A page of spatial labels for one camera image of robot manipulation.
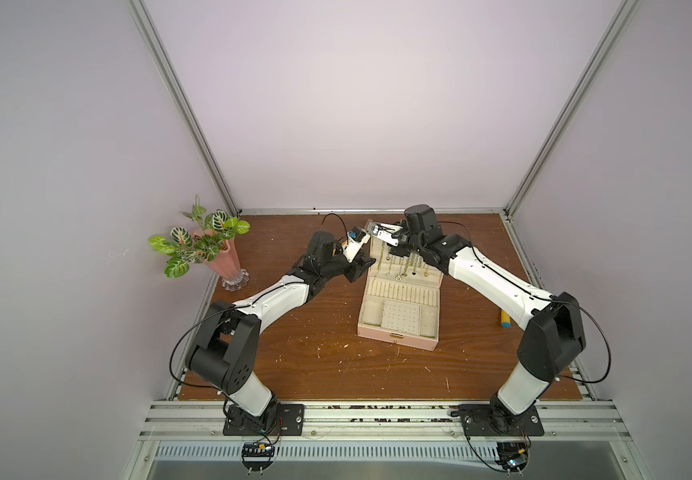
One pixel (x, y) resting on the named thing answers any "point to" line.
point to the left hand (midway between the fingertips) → (371, 254)
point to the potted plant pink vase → (209, 242)
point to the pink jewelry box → (401, 298)
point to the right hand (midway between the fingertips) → (399, 218)
